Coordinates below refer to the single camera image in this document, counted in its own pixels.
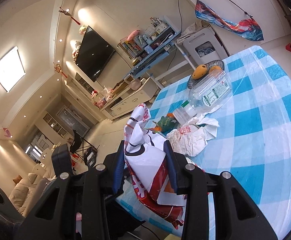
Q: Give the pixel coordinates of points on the orange mango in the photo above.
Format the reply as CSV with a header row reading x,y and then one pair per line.
x,y
215,69

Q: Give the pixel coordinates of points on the row of books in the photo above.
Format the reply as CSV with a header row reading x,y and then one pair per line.
x,y
131,48

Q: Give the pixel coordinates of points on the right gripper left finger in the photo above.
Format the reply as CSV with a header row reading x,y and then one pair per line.
x,y
78,207

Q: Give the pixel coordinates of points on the blue checkered tablecloth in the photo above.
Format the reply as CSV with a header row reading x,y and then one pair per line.
x,y
253,140

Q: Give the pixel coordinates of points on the white small dishwasher appliance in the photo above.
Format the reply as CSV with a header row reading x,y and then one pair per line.
x,y
204,47

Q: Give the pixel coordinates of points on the clear plastic water bottle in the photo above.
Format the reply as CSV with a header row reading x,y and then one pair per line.
x,y
205,97

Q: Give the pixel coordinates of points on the green crumpled wrapper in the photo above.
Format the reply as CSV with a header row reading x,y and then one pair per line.
x,y
165,124

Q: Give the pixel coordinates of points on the square ceiling light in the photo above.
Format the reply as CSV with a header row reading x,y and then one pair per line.
x,y
11,69

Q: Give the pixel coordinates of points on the yellow mango with spot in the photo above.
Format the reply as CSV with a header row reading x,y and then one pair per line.
x,y
200,72

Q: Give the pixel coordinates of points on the blue study desk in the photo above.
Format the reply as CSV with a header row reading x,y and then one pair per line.
x,y
157,41

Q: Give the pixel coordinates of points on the white tv cabinet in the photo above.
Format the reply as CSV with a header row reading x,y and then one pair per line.
x,y
127,100

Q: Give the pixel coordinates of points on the black flat television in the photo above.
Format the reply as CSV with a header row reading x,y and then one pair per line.
x,y
94,54

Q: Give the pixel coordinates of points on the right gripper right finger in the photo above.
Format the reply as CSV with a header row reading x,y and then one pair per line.
x,y
236,214

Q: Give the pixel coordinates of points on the crumpled white paper wrapper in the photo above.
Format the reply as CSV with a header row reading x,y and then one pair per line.
x,y
192,138

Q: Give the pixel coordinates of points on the beige sofa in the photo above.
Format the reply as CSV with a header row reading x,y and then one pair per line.
x,y
27,193

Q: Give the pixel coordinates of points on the dark glass fruit bowl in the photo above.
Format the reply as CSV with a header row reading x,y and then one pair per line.
x,y
191,82

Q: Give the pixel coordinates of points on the colourful fabric bag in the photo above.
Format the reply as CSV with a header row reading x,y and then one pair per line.
x,y
247,28

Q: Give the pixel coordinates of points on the pink plush toy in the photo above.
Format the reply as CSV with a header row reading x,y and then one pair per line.
x,y
133,35

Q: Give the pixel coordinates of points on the black folding chair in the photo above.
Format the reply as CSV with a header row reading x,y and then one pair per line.
x,y
80,146

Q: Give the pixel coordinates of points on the red white snack bag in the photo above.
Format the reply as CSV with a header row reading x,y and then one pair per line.
x,y
147,163

